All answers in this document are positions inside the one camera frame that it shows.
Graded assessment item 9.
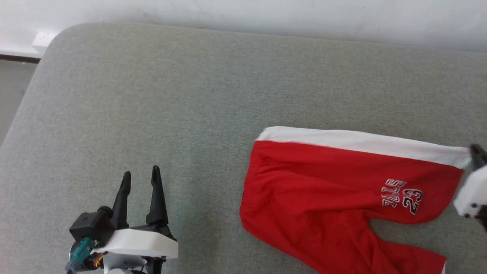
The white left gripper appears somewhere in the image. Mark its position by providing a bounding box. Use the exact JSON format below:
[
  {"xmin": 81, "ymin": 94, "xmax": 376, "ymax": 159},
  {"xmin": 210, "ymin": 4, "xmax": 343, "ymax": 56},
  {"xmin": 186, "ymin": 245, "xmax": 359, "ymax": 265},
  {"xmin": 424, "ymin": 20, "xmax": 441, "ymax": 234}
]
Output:
[{"xmin": 91, "ymin": 165, "xmax": 179, "ymax": 260}]

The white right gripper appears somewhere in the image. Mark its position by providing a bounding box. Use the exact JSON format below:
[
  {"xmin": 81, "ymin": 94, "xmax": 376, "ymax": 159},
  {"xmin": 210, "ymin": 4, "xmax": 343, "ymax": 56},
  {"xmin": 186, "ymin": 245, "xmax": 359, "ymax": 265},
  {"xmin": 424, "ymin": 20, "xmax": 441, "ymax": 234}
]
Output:
[{"xmin": 453, "ymin": 143, "xmax": 487, "ymax": 219}]

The dark skirting strip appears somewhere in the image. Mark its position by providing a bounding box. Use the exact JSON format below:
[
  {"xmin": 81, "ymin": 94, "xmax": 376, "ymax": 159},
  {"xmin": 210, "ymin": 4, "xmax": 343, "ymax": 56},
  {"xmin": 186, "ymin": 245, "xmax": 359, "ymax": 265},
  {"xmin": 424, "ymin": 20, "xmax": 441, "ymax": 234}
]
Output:
[{"xmin": 0, "ymin": 54, "xmax": 41, "ymax": 64}]

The red basketball shorts white trim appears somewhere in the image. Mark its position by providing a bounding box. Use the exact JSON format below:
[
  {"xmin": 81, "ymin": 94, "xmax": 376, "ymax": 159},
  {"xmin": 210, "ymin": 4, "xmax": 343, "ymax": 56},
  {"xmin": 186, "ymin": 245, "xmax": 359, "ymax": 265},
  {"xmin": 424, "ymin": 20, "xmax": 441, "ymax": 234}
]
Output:
[{"xmin": 240, "ymin": 126, "xmax": 472, "ymax": 274}]

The left arm teal-plug cable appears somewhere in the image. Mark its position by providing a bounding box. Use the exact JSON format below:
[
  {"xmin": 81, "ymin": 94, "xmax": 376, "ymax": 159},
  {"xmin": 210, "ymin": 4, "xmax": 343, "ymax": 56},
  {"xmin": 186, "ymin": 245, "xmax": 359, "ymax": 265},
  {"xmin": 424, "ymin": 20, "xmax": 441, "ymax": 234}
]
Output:
[{"xmin": 65, "ymin": 237, "xmax": 99, "ymax": 274}]

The grey fabric sofa seat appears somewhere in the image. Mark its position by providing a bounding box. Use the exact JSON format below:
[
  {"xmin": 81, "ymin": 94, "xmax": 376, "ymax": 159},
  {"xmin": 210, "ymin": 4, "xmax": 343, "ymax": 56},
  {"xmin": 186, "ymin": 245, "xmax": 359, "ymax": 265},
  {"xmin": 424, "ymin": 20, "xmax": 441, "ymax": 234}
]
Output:
[{"xmin": 0, "ymin": 22, "xmax": 487, "ymax": 274}]

